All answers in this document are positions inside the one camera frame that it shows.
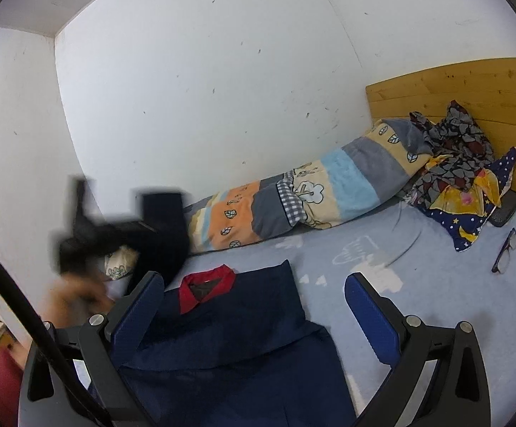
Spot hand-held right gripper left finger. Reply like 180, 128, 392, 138
20, 271, 165, 427

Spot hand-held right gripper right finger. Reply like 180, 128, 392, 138
344, 272, 492, 427

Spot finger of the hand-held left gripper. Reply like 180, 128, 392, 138
72, 178, 96, 224

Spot navy blue jacket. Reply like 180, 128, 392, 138
86, 191, 358, 427

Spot person's left hand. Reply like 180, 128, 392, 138
40, 271, 113, 326

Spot light blue cloud bed sheet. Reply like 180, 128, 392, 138
107, 196, 516, 427

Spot navy star print cloth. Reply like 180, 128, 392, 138
427, 146, 516, 252

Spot patchwork long pillow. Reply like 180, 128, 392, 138
104, 118, 435, 282

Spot dark framed eyeglasses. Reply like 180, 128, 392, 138
491, 228, 516, 274

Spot black case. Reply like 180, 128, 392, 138
486, 191, 516, 227

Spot dark floral patterned cloth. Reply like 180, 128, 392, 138
400, 100, 499, 215

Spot wooden headboard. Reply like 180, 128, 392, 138
365, 57, 516, 212

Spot thin grey cable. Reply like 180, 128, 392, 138
387, 205, 424, 268

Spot thick black cable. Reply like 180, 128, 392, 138
0, 235, 114, 427

